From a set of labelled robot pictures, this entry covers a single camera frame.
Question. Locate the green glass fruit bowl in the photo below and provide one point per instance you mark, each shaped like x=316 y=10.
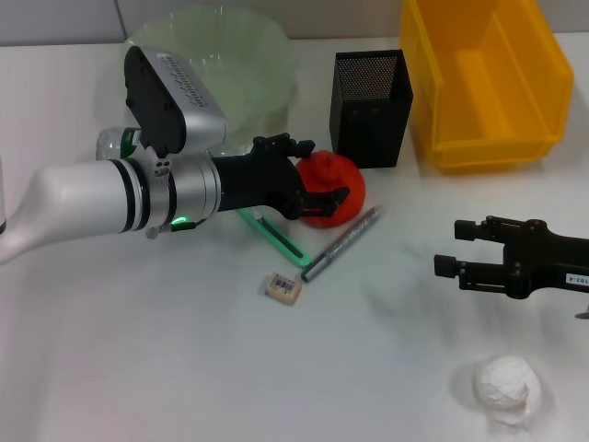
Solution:
x=248 y=69

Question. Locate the white paper ball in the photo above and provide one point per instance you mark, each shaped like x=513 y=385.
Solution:
x=501 y=382

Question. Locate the black mesh pen holder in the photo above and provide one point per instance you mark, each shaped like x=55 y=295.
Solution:
x=368 y=133

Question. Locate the grey marker pen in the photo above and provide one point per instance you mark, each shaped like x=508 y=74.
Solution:
x=340 y=241

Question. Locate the yellow plastic bin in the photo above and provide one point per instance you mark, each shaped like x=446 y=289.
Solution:
x=492 y=115

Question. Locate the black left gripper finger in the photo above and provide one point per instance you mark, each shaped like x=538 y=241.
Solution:
x=303 y=147
x=331 y=200

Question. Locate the orange fruit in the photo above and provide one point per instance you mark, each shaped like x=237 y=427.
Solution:
x=340 y=175

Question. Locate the green utility knife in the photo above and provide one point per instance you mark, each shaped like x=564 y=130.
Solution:
x=276 y=239

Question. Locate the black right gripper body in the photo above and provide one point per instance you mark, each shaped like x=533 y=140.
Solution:
x=543 y=262

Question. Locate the clear green-label water bottle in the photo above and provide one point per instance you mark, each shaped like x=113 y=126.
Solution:
x=110 y=143

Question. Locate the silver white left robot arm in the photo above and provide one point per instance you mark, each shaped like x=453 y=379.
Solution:
x=92 y=198

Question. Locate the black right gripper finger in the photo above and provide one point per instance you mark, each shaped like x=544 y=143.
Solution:
x=445 y=266
x=465 y=229

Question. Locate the beige barcode eraser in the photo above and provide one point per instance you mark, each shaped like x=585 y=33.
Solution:
x=283 y=286

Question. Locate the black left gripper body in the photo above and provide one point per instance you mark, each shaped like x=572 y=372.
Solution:
x=257 y=184

